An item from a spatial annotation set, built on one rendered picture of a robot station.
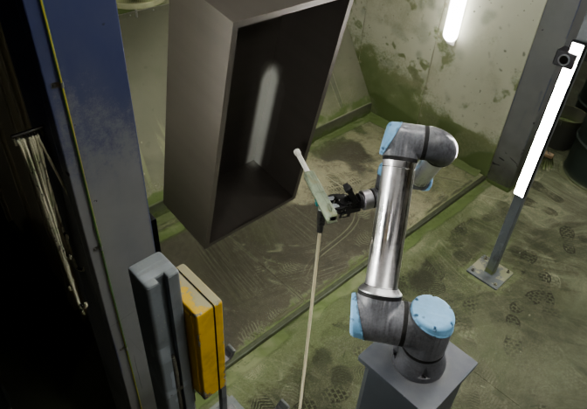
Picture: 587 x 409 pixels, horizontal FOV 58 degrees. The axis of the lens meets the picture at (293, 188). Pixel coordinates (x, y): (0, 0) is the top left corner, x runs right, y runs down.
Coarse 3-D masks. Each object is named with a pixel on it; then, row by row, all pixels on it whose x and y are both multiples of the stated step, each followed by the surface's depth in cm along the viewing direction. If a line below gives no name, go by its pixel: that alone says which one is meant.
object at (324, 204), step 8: (296, 152) 252; (304, 160) 248; (304, 168) 244; (304, 176) 241; (312, 176) 238; (312, 184) 233; (320, 184) 233; (312, 192) 234; (320, 192) 230; (320, 200) 226; (328, 200) 226; (320, 208) 228; (328, 208) 222; (320, 216) 233; (328, 216) 219; (336, 216) 220; (320, 224) 236; (320, 232) 240
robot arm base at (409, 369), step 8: (392, 352) 187; (400, 352) 183; (392, 360) 187; (400, 360) 182; (408, 360) 180; (416, 360) 177; (440, 360) 179; (400, 368) 182; (408, 368) 180; (416, 368) 179; (424, 368) 178; (432, 368) 178; (440, 368) 180; (408, 376) 181; (416, 376) 179; (424, 376) 181; (432, 376) 180; (440, 376) 182
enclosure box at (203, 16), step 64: (192, 0) 177; (256, 0) 179; (320, 0) 189; (192, 64) 193; (256, 64) 245; (320, 64) 231; (192, 128) 213; (256, 128) 281; (192, 192) 236; (256, 192) 283
